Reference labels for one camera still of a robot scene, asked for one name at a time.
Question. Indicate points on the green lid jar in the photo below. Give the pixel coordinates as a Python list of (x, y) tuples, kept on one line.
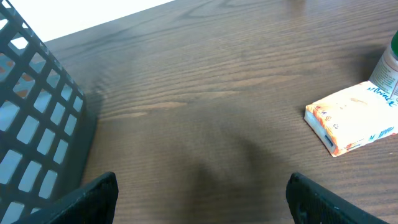
[(384, 74)]

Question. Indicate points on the grey plastic basket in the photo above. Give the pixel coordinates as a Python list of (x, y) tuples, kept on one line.
[(46, 127)]

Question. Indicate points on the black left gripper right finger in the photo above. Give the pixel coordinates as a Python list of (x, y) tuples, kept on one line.
[(310, 203)]

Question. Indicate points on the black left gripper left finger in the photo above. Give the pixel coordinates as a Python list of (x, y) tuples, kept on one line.
[(93, 203)]

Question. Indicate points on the orange snack packet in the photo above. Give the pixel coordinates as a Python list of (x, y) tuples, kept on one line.
[(353, 117)]

